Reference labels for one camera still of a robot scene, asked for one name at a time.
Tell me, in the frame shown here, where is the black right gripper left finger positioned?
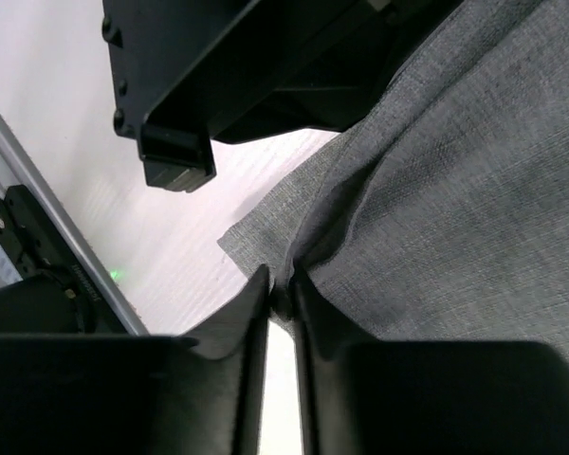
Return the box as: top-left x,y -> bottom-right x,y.
0,266 -> 269,454

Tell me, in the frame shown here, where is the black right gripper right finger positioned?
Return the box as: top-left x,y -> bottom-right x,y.
290,274 -> 569,454

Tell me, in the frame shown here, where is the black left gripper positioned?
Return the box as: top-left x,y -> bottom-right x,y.
101,0 -> 455,192

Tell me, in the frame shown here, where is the grey cloth napkin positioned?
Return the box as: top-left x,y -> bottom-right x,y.
219,1 -> 569,360

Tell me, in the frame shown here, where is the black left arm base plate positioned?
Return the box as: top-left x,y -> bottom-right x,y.
0,185 -> 127,335

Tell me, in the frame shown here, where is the aluminium front rail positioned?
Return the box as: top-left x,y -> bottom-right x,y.
0,115 -> 148,336

